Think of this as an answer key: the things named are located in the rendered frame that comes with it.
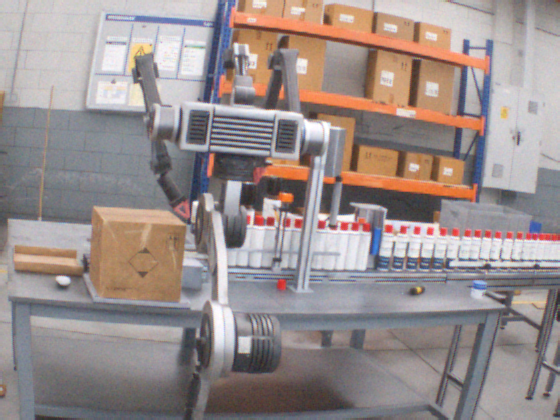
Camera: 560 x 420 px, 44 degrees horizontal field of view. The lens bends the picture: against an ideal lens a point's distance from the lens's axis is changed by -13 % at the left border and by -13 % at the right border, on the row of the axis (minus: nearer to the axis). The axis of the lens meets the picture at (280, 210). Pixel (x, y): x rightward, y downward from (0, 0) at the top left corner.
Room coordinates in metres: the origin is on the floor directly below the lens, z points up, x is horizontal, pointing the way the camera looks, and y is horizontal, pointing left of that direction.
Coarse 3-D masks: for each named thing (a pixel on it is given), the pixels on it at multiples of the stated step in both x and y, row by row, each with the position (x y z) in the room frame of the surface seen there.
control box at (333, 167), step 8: (336, 128) 3.07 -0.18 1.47; (344, 128) 3.17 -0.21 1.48; (336, 136) 3.03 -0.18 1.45; (344, 136) 3.15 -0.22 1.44; (328, 144) 3.03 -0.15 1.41; (336, 144) 3.03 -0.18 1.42; (328, 152) 3.03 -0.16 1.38; (336, 152) 3.03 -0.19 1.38; (328, 160) 3.03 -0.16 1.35; (336, 160) 3.04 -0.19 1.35; (328, 168) 3.03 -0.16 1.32; (336, 168) 3.06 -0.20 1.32; (328, 176) 3.03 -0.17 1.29
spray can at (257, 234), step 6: (258, 216) 3.10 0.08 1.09; (258, 222) 3.09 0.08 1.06; (252, 228) 3.10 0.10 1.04; (258, 228) 3.09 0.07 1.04; (264, 228) 3.10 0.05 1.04; (252, 234) 3.10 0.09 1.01; (258, 234) 3.09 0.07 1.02; (252, 240) 3.09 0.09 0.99; (258, 240) 3.09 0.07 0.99; (252, 246) 3.09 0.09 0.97; (258, 246) 3.09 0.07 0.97; (252, 258) 3.09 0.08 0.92; (258, 258) 3.09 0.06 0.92; (252, 264) 3.09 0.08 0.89; (258, 264) 3.09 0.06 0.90
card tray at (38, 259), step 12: (24, 252) 2.87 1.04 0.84; (36, 252) 2.89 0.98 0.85; (48, 252) 2.91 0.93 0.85; (60, 252) 2.93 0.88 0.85; (72, 252) 2.95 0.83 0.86; (24, 264) 2.63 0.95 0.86; (36, 264) 2.65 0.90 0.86; (48, 264) 2.67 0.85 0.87; (60, 264) 2.69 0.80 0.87; (72, 264) 2.85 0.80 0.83
